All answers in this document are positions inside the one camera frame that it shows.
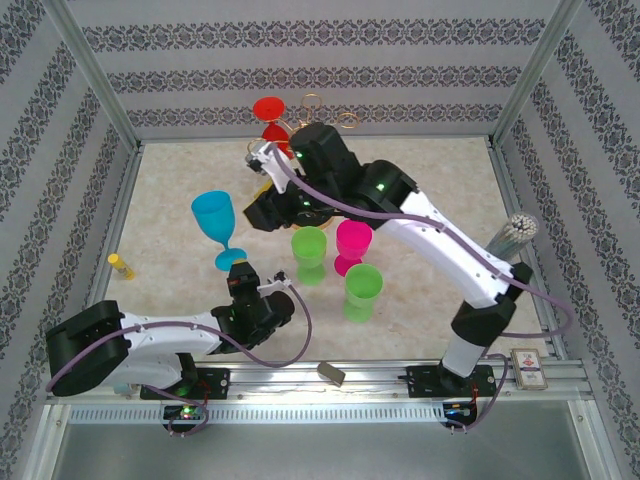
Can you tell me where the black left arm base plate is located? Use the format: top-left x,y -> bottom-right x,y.
139,367 -> 231,401

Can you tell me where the red plastic wine glass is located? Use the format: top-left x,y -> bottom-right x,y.
252,97 -> 292,147

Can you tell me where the pink plastic wine glass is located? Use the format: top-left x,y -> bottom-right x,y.
333,219 -> 374,278

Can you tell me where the aluminium side rail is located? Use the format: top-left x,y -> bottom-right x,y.
69,144 -> 144,366
489,139 -> 571,361

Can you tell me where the gold wire wine glass rack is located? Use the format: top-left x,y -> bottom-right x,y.
247,93 -> 360,231

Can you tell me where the yellow glue stick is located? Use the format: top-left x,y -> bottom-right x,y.
107,253 -> 137,281

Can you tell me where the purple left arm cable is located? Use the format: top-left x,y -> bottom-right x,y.
47,284 -> 312,439

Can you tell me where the blue plastic wine glass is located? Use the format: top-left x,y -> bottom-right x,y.
191,192 -> 248,272

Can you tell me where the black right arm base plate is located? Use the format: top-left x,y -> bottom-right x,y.
407,364 -> 499,400

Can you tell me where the grey metal sheet panel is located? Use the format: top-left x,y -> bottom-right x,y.
29,399 -> 619,480

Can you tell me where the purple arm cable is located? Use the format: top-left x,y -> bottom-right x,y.
269,147 -> 576,439
47,284 -> 312,439

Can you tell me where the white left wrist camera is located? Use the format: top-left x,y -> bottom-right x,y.
257,269 -> 295,294

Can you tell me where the aluminium mounting rail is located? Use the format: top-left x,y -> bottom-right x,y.
47,360 -> 596,401

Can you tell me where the slotted grey cable duct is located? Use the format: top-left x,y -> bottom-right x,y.
67,402 -> 447,426

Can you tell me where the small grey metal block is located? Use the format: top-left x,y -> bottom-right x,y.
316,362 -> 347,386

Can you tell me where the playing card box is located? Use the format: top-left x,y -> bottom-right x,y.
509,348 -> 549,391

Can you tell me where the aluminium corner post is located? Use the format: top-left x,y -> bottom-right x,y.
491,0 -> 585,146
42,0 -> 142,151

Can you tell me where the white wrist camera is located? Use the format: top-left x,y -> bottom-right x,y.
244,141 -> 294,189
257,269 -> 295,294

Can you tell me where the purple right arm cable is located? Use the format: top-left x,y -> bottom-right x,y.
269,147 -> 576,439

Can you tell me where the green plastic wine glass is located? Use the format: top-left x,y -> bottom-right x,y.
291,225 -> 329,286
342,263 -> 385,322

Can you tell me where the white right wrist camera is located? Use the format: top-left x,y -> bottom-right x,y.
244,141 -> 294,189

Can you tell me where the clear tube of grey sticks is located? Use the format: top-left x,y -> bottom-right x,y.
484,212 -> 540,261

